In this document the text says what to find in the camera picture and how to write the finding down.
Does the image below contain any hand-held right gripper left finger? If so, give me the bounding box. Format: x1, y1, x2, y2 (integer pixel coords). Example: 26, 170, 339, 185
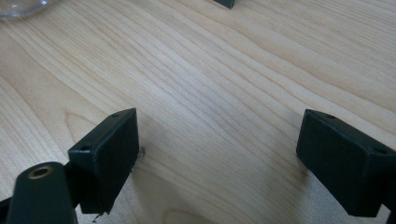
67, 107, 140, 216

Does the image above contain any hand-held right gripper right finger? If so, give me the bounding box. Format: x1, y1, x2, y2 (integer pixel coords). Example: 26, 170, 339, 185
295, 108, 396, 218

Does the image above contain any clear glass container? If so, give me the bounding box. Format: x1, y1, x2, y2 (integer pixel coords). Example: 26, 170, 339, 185
0, 0, 50, 19

